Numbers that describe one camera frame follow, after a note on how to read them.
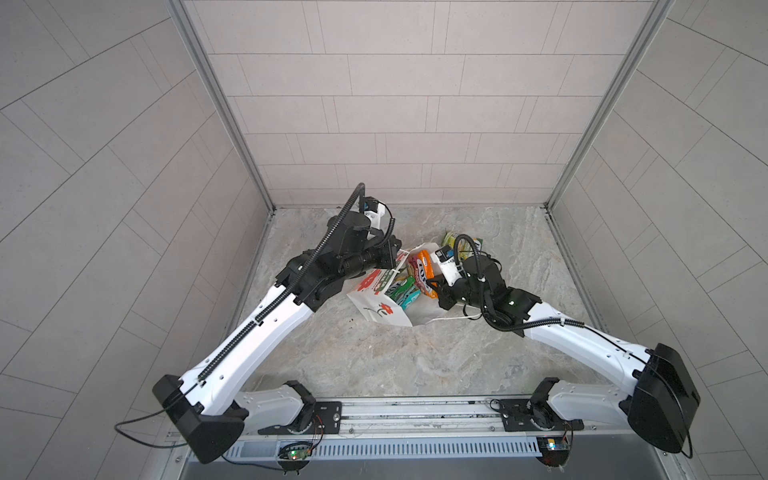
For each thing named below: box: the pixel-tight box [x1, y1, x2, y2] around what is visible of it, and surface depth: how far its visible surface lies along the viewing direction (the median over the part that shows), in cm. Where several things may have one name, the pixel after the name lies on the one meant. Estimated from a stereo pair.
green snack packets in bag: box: [384, 276, 421, 310], surface depth 82 cm
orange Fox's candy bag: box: [407, 250, 439, 299], surface depth 79 cm
